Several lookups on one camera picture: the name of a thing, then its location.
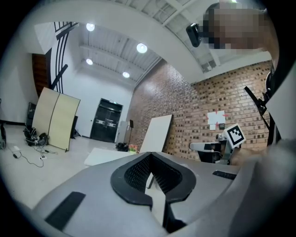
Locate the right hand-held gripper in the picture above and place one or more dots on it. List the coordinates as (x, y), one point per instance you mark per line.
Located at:
(234, 136)

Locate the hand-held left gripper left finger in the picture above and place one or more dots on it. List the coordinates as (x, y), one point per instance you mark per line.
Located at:
(97, 206)

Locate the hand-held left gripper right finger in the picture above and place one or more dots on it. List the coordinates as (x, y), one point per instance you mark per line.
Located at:
(201, 192)

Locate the person's right forearm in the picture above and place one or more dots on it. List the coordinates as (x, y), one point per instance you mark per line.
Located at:
(247, 156)

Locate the white leaning board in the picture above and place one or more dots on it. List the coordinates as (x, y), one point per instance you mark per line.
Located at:
(157, 135)

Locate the white floor mat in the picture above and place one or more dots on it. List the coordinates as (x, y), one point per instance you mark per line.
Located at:
(104, 157)

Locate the black bag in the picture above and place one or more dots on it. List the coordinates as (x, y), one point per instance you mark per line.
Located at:
(121, 146)

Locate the colourful flower bunch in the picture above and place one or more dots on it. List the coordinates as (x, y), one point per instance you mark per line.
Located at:
(132, 148)

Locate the white power strip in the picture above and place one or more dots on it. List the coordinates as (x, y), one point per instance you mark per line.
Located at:
(43, 158)

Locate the black speaker on stand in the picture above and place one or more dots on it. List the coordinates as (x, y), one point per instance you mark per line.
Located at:
(131, 129)

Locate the black double door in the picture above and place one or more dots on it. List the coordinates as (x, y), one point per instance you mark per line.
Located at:
(106, 121)

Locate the beige folding panel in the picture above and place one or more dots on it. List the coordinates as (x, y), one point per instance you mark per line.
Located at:
(55, 120)

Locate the white power adapter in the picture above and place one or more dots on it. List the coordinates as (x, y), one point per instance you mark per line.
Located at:
(16, 148)

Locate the round ceiling light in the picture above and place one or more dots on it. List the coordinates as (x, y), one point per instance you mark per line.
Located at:
(125, 74)
(141, 48)
(89, 61)
(90, 26)

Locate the black equipment case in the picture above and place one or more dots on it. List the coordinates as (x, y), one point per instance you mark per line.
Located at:
(30, 113)

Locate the person's head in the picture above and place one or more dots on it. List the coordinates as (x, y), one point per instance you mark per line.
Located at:
(240, 25)

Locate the brown wooden door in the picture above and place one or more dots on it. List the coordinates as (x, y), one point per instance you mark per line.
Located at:
(40, 74)

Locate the small black wall device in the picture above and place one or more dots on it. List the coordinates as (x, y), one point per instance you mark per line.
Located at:
(222, 126)

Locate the white paper sheets on wall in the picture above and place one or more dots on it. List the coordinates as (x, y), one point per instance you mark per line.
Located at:
(216, 118)

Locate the black head camera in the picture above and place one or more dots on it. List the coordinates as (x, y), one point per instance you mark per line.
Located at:
(193, 34)

